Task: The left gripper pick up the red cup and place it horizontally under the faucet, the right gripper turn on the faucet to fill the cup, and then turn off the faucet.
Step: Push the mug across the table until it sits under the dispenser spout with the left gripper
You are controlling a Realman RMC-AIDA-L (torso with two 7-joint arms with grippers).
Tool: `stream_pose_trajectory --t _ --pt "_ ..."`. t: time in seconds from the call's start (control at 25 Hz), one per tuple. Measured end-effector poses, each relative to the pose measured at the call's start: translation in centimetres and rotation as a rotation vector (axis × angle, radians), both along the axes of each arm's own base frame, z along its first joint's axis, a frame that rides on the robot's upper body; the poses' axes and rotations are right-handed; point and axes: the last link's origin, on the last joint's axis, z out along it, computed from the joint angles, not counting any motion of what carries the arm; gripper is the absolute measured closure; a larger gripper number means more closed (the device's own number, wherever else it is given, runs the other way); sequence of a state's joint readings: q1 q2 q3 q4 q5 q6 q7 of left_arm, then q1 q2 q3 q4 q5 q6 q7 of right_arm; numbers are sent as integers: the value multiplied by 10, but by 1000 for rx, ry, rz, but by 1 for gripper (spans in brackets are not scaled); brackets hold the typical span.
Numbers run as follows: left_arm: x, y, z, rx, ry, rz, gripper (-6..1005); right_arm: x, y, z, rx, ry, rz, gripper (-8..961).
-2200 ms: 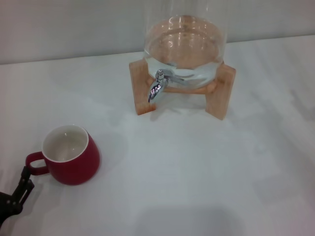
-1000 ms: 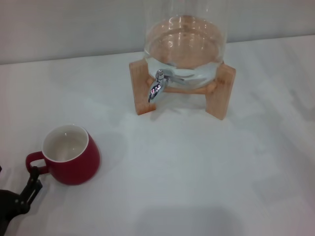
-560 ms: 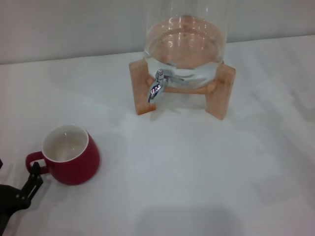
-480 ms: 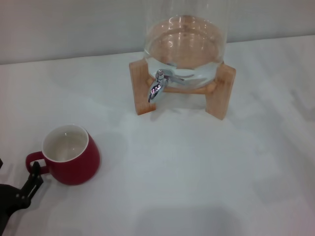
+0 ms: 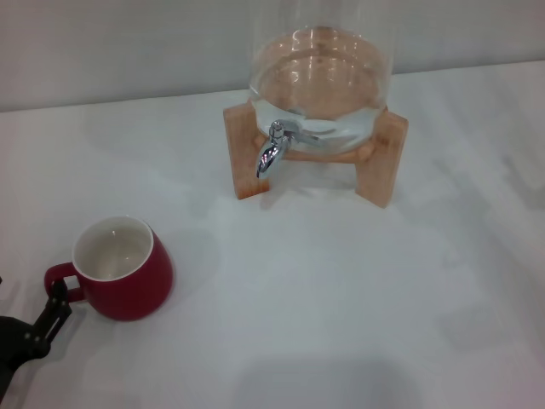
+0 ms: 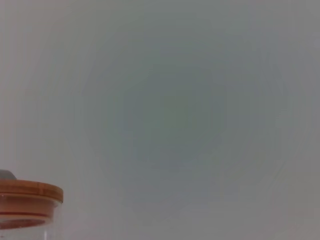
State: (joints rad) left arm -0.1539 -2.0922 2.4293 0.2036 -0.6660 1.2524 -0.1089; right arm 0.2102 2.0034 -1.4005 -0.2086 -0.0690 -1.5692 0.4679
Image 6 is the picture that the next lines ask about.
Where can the glass water dispenser jar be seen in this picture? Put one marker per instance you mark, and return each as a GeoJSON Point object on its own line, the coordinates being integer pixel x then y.
{"type": "Point", "coordinates": [22, 230]}

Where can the grey lid knob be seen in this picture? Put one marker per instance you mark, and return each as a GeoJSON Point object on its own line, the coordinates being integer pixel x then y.
{"type": "Point", "coordinates": [6, 175]}

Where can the wooden jar lid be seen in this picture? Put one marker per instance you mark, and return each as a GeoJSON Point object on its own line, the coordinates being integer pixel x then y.
{"type": "Point", "coordinates": [27, 191]}

